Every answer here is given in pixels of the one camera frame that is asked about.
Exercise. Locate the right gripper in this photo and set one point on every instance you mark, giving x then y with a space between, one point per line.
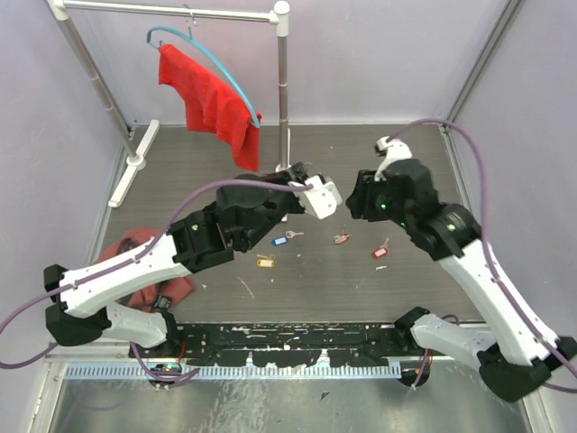
361 201

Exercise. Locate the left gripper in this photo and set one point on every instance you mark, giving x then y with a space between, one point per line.
296 174

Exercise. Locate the wire keyring with keys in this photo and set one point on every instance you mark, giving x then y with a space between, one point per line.
296 170

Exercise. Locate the small key red tag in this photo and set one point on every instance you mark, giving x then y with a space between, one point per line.
341 238

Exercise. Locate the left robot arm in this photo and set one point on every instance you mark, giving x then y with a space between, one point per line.
86 302

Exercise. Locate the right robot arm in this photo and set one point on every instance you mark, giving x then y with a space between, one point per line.
520 352

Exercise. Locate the key with red tag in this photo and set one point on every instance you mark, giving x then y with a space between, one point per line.
382 251

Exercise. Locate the key with blue tag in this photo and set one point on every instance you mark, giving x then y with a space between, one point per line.
284 239

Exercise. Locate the key with yellow tag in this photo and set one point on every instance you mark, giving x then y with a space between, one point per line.
265 261

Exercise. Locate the red shirt on hanger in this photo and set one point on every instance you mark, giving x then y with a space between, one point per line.
211 106

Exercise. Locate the metal clothes rack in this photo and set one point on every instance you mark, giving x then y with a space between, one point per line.
109 39

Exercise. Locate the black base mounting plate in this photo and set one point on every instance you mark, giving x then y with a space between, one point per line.
280 344

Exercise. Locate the blue clothes hanger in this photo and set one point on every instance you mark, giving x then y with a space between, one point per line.
228 77

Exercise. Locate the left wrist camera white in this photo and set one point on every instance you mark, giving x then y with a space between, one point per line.
319 196

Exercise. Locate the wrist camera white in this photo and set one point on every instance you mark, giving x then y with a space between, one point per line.
390 150
319 196

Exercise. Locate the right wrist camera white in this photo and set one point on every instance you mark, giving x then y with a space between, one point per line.
390 150

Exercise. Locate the white slotted cable duct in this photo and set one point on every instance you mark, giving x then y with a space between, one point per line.
132 371

